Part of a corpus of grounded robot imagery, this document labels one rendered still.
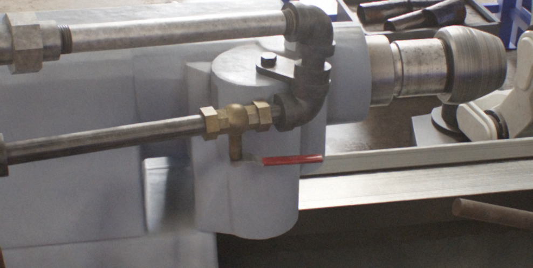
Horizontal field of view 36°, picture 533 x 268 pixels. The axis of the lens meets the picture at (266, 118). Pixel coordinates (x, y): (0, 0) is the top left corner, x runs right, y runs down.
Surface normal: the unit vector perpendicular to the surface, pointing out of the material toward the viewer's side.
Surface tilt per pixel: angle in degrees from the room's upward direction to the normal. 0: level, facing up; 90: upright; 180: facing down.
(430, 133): 0
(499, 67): 71
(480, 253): 15
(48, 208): 66
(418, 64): 59
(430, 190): 0
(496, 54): 50
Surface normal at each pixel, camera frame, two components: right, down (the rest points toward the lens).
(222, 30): 0.47, 0.30
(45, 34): 0.40, -0.31
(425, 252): 0.03, -0.77
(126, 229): 0.14, 0.10
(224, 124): 0.37, 0.10
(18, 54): 0.43, 0.61
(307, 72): -0.32, 0.33
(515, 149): 0.11, -0.26
